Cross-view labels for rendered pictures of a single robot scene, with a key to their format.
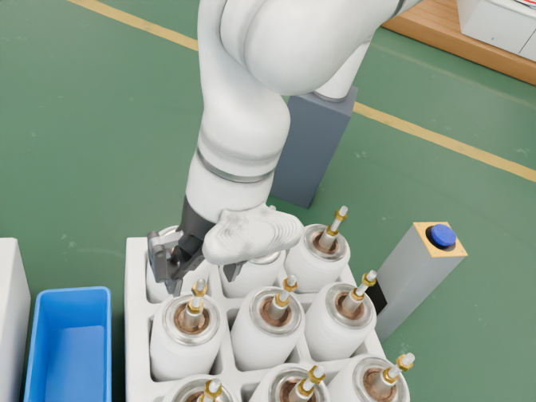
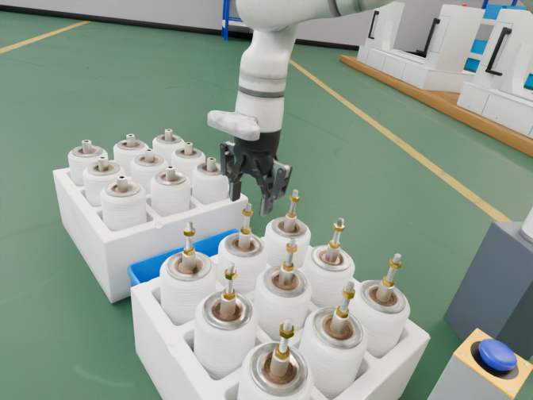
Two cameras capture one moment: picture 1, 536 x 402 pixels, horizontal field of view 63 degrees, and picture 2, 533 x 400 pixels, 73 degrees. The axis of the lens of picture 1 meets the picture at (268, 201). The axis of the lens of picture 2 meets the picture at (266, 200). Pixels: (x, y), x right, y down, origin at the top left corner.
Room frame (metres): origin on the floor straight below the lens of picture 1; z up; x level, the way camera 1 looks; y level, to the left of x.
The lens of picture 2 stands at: (0.17, -0.50, 0.67)
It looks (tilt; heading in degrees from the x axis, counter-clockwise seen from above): 29 degrees down; 74
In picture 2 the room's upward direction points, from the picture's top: 8 degrees clockwise
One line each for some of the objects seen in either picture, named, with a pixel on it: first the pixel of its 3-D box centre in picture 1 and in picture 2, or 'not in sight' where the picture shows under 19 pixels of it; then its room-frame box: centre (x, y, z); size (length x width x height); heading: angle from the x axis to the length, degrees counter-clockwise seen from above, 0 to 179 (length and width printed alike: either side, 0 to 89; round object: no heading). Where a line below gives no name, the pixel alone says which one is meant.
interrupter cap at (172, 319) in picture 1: (191, 318); (243, 244); (0.29, 0.04, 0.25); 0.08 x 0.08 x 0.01
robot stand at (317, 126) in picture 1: (305, 141); (511, 293); (0.90, -0.04, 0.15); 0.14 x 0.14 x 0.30; 89
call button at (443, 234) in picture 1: (442, 236); (496, 356); (0.55, -0.29, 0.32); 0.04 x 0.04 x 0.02
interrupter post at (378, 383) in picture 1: (383, 381); (280, 362); (0.30, -0.22, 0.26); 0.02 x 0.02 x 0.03
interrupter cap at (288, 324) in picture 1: (275, 312); (285, 281); (0.34, -0.06, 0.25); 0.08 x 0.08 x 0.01
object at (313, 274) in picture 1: (308, 273); (368, 333); (0.50, -0.11, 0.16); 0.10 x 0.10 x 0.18
